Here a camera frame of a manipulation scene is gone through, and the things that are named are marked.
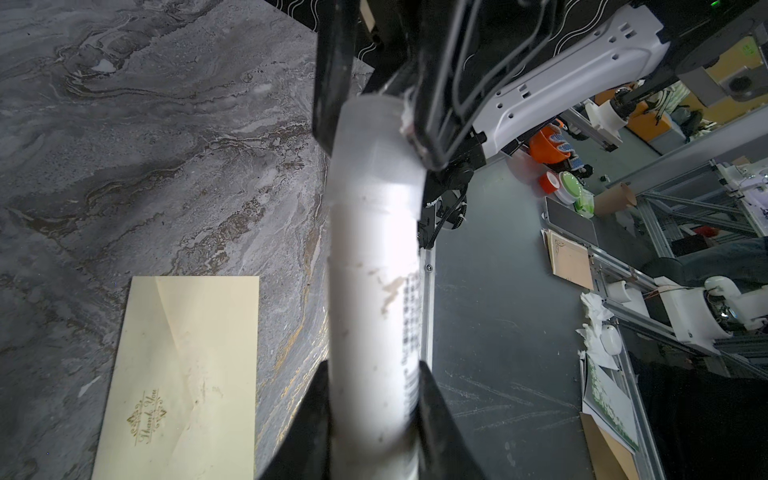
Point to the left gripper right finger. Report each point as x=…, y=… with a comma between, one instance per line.
x=444, y=454

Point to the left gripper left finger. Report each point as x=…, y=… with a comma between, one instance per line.
x=304, y=452

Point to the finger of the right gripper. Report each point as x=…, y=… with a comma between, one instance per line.
x=336, y=39
x=466, y=51

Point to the cream yellow envelope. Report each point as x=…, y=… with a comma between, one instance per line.
x=183, y=394

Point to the white glue stick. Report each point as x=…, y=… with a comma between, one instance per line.
x=375, y=191

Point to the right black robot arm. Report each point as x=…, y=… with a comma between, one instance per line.
x=652, y=41

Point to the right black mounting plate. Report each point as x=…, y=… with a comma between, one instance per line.
x=445, y=192

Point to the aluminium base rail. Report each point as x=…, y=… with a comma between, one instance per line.
x=428, y=264

